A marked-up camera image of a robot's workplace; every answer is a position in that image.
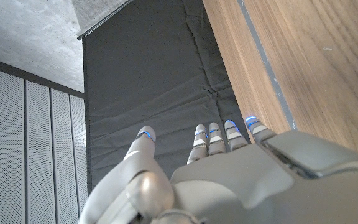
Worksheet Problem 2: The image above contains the black backdrop curtain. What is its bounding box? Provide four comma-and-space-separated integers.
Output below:
81, 0, 252, 195

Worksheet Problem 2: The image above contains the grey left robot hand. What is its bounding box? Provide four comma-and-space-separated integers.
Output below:
78, 116, 358, 224

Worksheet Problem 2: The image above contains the wooden panel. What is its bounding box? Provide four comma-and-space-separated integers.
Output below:
236, 0, 298, 131

